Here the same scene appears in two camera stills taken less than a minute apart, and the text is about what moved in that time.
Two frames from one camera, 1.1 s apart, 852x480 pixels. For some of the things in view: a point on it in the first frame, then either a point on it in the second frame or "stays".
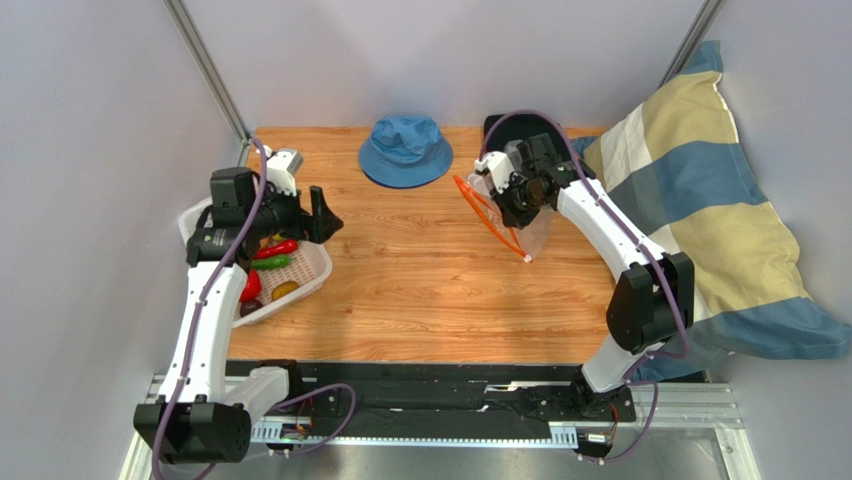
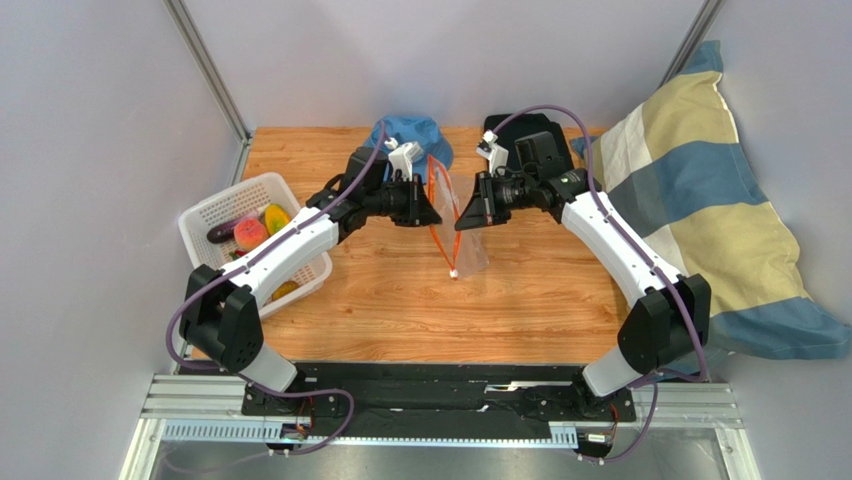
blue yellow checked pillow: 675,161 stays
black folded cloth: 519,128 stays
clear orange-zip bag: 526,240 -> 447,193
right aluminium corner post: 694,39 stays
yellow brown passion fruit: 283,289 stays
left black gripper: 319,227 -> 418,211
